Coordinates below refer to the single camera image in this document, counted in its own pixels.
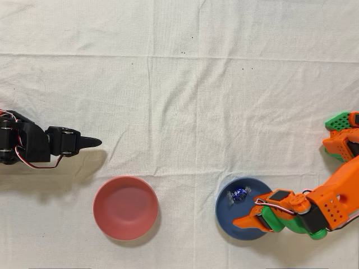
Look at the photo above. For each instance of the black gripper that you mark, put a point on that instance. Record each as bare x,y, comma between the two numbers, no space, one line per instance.
68,142

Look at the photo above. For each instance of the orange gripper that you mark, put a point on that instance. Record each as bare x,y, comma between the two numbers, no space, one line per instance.
262,221

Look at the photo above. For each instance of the blue candy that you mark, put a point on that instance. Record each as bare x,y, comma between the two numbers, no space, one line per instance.
238,194

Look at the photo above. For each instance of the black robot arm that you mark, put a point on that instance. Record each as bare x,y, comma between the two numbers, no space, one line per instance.
33,143

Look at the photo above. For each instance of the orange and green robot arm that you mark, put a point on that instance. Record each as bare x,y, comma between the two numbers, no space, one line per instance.
336,207

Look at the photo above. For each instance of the blue bowl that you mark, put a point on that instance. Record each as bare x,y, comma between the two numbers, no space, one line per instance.
238,208

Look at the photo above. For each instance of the red bowl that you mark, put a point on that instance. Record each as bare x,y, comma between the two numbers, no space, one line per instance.
125,208

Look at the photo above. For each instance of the white wrinkled tablecloth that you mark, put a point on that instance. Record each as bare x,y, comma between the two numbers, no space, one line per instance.
179,112

